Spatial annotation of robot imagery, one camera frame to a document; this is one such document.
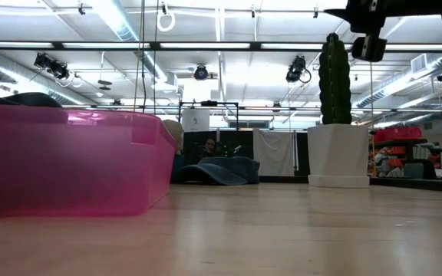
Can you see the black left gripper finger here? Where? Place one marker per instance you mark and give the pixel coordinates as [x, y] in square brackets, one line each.
[33, 100]

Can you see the blue denim cap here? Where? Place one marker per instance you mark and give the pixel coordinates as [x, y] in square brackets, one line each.
[225, 170]

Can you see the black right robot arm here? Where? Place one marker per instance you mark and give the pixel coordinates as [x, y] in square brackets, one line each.
[416, 5]

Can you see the black ceiling spotlight pair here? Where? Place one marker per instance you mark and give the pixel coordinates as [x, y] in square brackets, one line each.
[52, 67]

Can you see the pink translucent plastic bin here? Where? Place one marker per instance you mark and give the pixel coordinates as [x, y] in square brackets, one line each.
[71, 172]

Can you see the red crate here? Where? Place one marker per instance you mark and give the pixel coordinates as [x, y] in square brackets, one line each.
[401, 133]

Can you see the white plant pot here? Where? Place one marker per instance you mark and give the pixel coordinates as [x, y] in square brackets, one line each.
[338, 157]

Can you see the person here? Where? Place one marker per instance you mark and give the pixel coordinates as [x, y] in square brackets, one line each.
[209, 146]
[381, 161]

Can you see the white hanging cloth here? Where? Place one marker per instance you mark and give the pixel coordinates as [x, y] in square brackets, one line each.
[274, 153]

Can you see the blue plastic bin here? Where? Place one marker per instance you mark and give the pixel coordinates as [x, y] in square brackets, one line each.
[177, 168]

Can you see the white box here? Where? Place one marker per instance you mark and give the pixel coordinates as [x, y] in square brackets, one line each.
[196, 120]

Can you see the silver air duct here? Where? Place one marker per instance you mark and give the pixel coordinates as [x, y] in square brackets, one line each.
[2, 73]
[393, 89]

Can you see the black aluminium frame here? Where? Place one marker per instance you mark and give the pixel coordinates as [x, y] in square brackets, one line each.
[255, 46]

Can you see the black rack frame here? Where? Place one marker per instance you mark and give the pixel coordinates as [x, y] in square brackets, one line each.
[209, 103]

